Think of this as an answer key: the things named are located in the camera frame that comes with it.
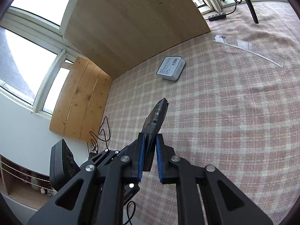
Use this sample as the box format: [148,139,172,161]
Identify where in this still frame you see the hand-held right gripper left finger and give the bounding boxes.
[27,133,147,225]

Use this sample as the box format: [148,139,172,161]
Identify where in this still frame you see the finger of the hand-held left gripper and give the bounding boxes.
[81,139,139,169]
[123,183,141,207]

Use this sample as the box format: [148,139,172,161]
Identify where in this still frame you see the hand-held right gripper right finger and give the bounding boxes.
[156,133,274,225]

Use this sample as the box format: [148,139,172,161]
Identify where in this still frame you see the black wet wipes packet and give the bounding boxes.
[141,98,170,172]

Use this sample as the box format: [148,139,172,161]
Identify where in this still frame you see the wooden shelf unit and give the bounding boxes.
[0,154,58,210]

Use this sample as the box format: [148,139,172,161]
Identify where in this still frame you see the pine plank board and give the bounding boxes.
[49,57,112,143]

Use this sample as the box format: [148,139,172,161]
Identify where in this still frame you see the pink plaid blanket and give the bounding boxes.
[94,1,300,225]

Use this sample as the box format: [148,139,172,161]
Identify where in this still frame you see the white and grey box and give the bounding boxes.
[156,56,187,82]

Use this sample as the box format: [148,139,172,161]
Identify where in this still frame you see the large light wooden board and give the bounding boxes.
[63,0,211,80]

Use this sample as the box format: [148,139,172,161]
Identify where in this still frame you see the clear plastic strip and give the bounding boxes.
[213,34,284,69]

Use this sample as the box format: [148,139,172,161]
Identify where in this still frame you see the black power strip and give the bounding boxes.
[205,11,227,21]

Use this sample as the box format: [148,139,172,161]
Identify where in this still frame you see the black tripod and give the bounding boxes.
[221,0,260,24]

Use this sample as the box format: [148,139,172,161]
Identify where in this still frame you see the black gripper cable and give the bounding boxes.
[126,201,137,225]

